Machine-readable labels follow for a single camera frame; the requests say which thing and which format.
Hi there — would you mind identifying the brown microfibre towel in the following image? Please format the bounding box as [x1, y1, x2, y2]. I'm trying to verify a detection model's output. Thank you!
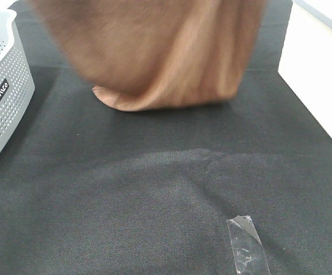
[30, 1, 267, 112]

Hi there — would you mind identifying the black table cloth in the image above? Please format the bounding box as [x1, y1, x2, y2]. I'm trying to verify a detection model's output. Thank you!
[0, 1, 332, 274]

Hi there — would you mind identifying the clear adhesive tape strip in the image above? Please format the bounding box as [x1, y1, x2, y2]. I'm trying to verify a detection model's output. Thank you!
[227, 215, 271, 275]

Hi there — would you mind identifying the grey perforated laundry basket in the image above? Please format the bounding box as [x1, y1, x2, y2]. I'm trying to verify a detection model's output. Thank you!
[0, 9, 35, 153]

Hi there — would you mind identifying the white plastic bin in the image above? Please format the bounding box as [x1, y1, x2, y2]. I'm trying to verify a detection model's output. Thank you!
[278, 1, 332, 138]

